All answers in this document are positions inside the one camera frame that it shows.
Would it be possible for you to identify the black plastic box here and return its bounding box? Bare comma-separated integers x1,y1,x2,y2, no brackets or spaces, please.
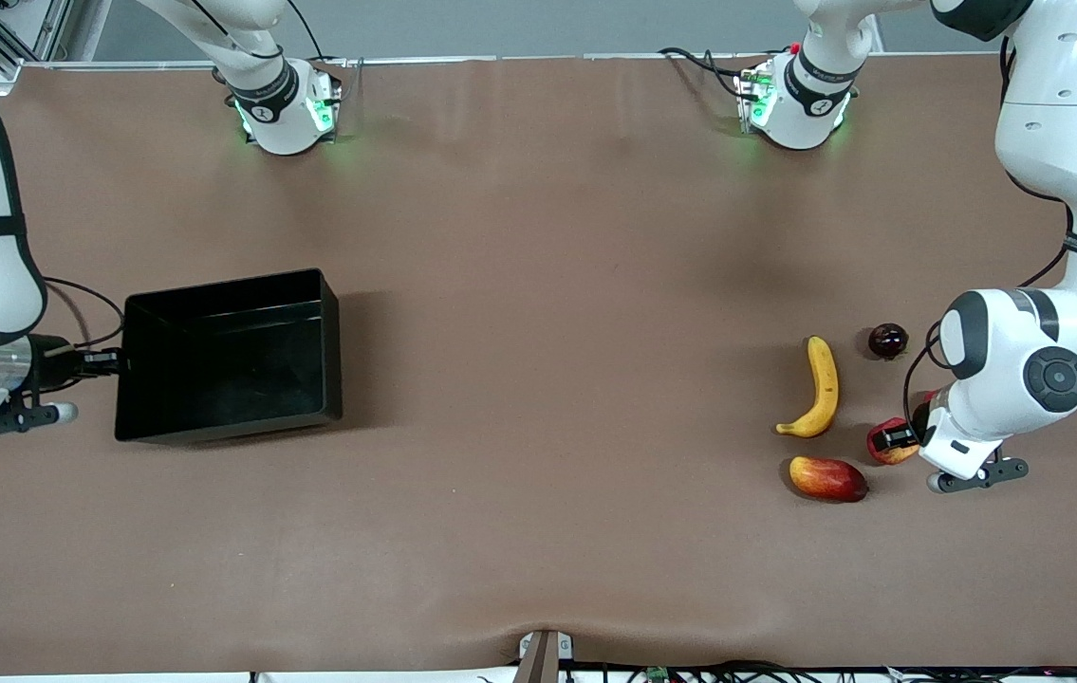
114,268,344,445

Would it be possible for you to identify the metal table edge rail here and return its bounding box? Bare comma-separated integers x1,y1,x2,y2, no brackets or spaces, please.
21,53,1070,69

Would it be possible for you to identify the metal table edge bracket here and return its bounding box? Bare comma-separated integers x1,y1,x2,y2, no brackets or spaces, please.
517,629,575,683

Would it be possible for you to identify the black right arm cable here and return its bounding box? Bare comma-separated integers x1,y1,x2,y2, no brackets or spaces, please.
43,275,126,350

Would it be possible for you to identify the black base cable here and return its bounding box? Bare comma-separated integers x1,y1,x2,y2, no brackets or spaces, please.
657,46,752,101
287,0,325,63

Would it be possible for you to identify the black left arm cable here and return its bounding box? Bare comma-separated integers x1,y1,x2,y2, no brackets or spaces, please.
903,38,1077,423

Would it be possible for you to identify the aluminium frame post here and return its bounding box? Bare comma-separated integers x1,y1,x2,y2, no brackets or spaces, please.
0,0,74,86

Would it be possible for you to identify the red yellow striped apple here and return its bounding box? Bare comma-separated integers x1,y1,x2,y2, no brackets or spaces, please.
866,417,920,466

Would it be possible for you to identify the black right base cable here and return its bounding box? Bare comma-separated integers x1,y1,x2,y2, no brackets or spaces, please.
287,0,325,63

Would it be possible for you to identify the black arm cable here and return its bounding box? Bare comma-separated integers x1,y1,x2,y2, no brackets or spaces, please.
903,38,1077,423
43,275,126,350

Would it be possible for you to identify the black left base cable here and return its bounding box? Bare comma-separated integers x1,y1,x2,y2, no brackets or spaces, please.
657,46,752,101

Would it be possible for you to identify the dark purple mangosteen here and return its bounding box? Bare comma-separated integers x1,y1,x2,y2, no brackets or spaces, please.
868,323,910,360

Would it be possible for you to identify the brown table cover mat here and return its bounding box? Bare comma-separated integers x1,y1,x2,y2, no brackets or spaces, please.
0,57,1077,670

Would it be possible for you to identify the red yellow mango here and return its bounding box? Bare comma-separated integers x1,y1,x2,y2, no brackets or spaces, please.
789,455,869,504

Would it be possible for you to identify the yellow banana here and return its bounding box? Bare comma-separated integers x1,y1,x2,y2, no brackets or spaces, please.
775,336,840,439

